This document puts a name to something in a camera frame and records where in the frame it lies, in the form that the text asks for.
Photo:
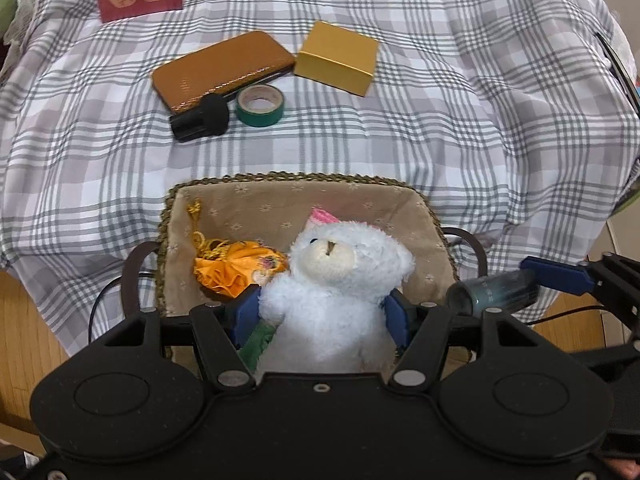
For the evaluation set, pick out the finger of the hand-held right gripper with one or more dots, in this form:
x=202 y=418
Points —
x=560 y=275

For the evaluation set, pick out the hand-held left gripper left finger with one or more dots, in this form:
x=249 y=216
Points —
x=245 y=317

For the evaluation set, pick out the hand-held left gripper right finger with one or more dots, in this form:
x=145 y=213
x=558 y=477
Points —
x=398 y=321

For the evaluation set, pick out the green plush toy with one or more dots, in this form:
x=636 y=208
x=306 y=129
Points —
x=260 y=342

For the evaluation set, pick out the orange fabric pouch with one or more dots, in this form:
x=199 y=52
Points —
x=235 y=270

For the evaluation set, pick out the teal cosmetic bottle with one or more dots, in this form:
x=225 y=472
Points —
x=495 y=292

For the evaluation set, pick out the white plush toy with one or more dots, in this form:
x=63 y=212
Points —
x=330 y=300

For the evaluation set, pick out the woven basket with beige liner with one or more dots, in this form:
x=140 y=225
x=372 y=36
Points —
x=250 y=210

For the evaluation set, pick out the grey plaid cloth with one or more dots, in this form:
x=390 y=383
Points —
x=400 y=135

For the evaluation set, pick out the green tape roll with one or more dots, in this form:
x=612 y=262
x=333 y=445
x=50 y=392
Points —
x=245 y=115

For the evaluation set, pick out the black cylinder cap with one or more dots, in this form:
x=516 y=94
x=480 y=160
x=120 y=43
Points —
x=200 y=120

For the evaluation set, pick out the brown leather case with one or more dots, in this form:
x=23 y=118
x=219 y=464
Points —
x=220 y=70

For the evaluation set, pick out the gold cardboard box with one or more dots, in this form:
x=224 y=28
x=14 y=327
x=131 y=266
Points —
x=335 y=57

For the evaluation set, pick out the white lace cloth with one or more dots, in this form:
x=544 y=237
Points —
x=20 y=0

